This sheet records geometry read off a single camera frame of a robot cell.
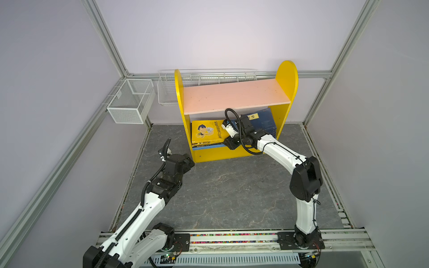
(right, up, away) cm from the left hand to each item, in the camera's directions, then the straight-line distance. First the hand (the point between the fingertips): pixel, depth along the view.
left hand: (183, 160), depth 79 cm
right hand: (+21, +11, +11) cm, 26 cm away
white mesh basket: (-36, +33, +23) cm, 54 cm away
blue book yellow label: (+42, +21, +14) cm, 49 cm away
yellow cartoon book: (+11, +15, +12) cm, 22 cm away
